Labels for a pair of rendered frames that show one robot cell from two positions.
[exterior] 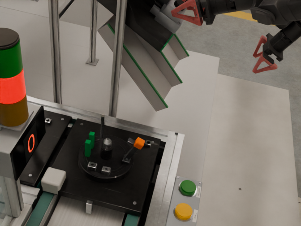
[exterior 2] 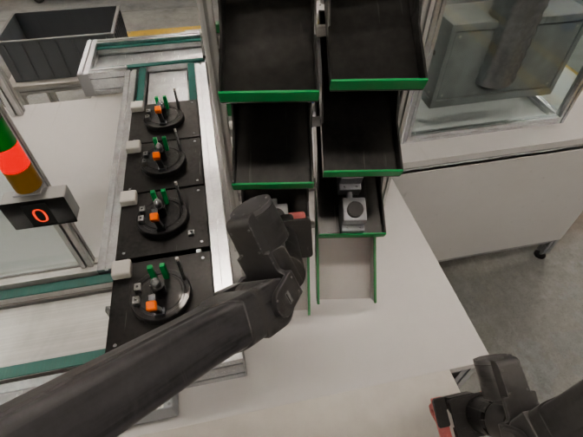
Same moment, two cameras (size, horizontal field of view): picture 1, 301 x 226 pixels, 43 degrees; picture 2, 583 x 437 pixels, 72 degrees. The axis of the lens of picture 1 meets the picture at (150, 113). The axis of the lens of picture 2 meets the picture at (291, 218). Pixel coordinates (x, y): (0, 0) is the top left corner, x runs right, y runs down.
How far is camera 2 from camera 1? 0.90 m
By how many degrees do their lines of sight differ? 50
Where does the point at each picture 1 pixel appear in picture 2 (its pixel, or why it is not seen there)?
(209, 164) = (252, 419)
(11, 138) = (16, 198)
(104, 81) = not seen: hidden behind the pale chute
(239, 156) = not seen: outside the picture
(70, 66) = not seen: hidden behind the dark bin
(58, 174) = (122, 269)
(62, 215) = (107, 299)
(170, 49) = (367, 277)
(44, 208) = (100, 281)
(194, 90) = (382, 351)
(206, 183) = (219, 426)
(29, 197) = (104, 264)
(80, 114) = (221, 251)
